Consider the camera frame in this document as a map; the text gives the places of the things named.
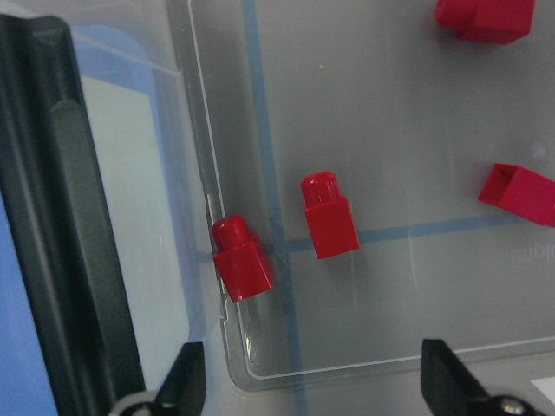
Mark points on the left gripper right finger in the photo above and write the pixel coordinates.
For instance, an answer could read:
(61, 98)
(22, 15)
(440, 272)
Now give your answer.
(449, 388)

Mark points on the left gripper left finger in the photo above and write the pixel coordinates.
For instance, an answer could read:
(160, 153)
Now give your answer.
(183, 390)

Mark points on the red block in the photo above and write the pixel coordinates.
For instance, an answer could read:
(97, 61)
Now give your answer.
(241, 261)
(519, 191)
(497, 22)
(328, 215)

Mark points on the clear plastic storage box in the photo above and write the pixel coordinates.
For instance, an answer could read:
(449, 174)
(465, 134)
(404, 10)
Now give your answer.
(203, 110)

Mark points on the black box latch handle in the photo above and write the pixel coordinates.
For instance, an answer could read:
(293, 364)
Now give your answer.
(58, 217)

